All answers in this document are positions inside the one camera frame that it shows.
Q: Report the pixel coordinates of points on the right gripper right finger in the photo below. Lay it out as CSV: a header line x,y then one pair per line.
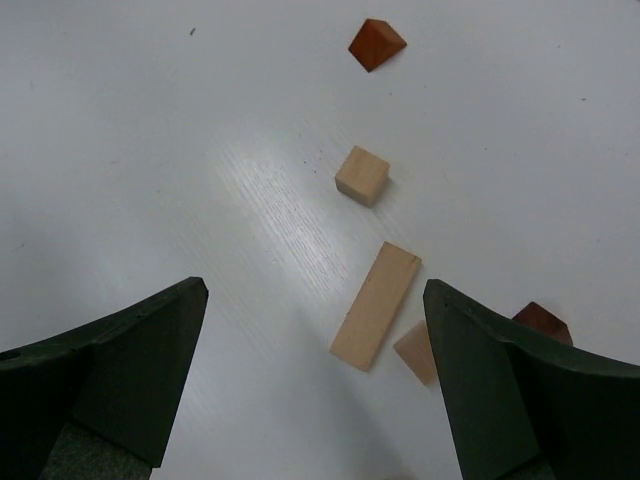
x,y
522,405

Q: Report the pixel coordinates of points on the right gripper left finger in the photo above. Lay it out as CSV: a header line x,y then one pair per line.
x,y
99,401

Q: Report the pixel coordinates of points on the light wood triangle block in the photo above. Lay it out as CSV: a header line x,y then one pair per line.
x,y
414,348

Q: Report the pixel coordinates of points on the long light wood block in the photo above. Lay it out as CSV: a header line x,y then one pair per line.
x,y
375,307

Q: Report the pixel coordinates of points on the light wood cube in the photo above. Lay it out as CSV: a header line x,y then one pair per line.
x,y
362,176

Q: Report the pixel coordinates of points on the dark brown house block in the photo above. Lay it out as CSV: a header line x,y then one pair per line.
x,y
538,318

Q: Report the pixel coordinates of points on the reddish brown wood prism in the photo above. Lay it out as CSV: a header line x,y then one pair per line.
x,y
375,43

